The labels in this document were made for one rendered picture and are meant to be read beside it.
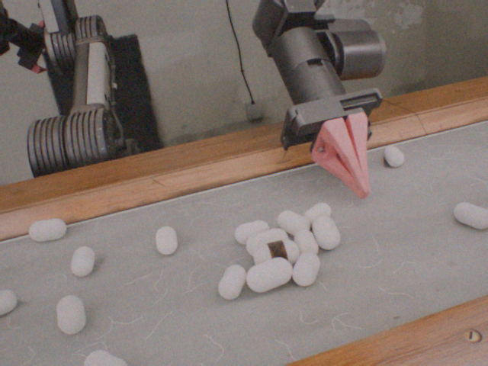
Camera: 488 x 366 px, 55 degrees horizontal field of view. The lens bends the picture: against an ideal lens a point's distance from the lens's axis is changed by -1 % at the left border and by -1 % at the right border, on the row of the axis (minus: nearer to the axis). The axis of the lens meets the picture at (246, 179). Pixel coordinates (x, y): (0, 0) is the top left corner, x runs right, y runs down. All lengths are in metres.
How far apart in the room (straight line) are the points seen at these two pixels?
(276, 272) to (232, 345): 0.07
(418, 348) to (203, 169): 0.35
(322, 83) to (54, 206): 0.32
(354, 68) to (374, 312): 0.31
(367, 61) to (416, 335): 0.35
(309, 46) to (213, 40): 1.97
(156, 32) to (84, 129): 1.70
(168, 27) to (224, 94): 0.45
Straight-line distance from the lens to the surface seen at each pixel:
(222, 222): 0.48
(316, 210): 0.44
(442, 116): 0.68
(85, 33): 1.00
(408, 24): 2.98
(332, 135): 0.47
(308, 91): 0.50
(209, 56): 2.50
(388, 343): 0.30
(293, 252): 0.39
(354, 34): 0.58
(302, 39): 0.54
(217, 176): 0.56
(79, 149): 0.76
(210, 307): 0.37
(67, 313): 0.38
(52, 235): 0.52
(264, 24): 0.59
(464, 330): 0.31
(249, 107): 2.56
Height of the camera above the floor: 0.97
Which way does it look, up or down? 24 degrees down
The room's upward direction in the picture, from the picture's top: 9 degrees counter-clockwise
